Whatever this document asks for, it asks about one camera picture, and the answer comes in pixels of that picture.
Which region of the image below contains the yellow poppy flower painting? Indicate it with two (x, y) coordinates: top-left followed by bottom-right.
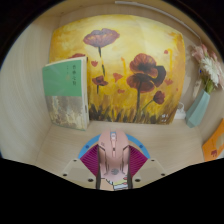
(49, 14), (187, 126)

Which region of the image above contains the teal faceted vase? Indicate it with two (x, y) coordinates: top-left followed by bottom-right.
(185, 89), (212, 129)

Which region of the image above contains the orange booklet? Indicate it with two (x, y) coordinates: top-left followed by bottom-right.
(202, 119), (224, 163)

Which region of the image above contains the pink computer mouse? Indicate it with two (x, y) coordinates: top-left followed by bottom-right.
(97, 129), (130, 185)

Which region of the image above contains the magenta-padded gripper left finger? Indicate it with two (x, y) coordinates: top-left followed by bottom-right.
(60, 143), (102, 191)

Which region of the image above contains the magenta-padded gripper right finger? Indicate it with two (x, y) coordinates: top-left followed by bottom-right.
(125, 143), (168, 190)

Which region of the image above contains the green-covered book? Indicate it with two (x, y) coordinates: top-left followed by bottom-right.
(41, 55), (90, 131)

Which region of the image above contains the round blue-rimmed cartoon mouse pad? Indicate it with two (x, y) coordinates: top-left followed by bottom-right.
(78, 133), (152, 192)

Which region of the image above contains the white power strip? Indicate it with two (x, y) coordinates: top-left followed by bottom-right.
(173, 102), (188, 120)

